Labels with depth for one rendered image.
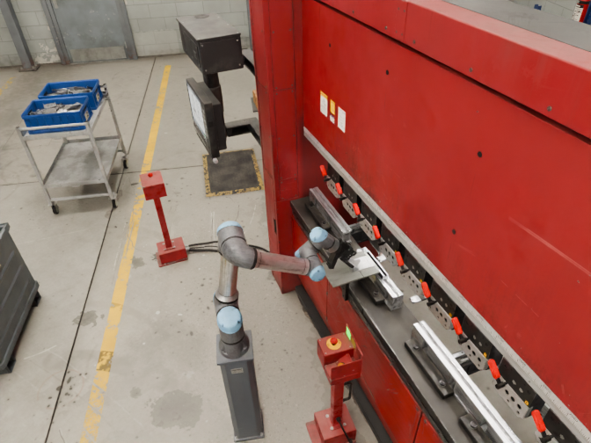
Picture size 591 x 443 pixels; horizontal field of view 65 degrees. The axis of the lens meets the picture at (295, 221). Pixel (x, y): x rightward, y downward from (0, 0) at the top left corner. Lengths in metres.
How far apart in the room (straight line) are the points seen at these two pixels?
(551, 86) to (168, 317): 3.02
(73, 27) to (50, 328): 6.17
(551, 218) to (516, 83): 0.37
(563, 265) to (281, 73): 1.81
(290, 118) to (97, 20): 6.52
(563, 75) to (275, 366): 2.54
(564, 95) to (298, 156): 1.95
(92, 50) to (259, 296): 6.46
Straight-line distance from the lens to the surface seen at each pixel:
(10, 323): 3.78
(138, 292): 3.92
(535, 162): 1.38
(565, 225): 1.37
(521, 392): 1.77
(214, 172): 5.14
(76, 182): 4.79
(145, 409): 3.25
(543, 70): 1.31
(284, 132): 2.83
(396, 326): 2.35
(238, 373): 2.44
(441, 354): 2.17
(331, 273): 2.39
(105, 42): 9.07
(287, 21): 2.62
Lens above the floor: 2.67
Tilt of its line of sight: 38 degrees down
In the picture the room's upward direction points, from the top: 2 degrees counter-clockwise
